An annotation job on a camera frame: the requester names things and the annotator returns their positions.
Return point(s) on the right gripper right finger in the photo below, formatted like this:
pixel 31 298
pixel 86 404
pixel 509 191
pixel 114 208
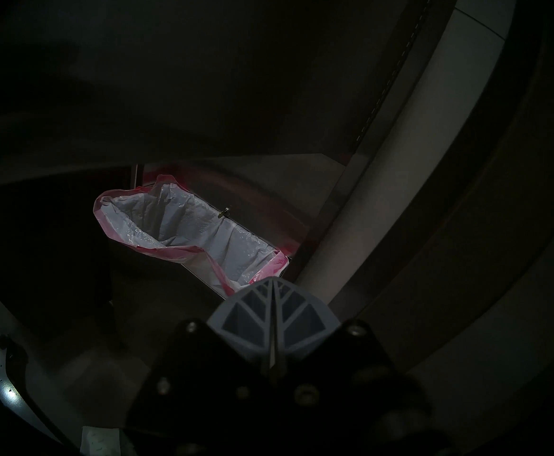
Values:
pixel 300 317

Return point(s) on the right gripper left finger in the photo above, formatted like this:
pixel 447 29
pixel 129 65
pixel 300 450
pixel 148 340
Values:
pixel 243 317

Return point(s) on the stainless trash bin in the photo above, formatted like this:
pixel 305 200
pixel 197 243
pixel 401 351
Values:
pixel 205 279

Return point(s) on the small metal bin lock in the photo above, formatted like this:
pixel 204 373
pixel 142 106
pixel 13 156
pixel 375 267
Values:
pixel 224 212

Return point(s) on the pink trash bag liner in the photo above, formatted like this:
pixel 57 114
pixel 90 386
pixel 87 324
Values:
pixel 177 217

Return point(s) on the folded white paper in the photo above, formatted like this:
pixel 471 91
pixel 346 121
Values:
pixel 99 443

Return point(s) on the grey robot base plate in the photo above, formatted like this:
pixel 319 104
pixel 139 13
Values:
pixel 1 379

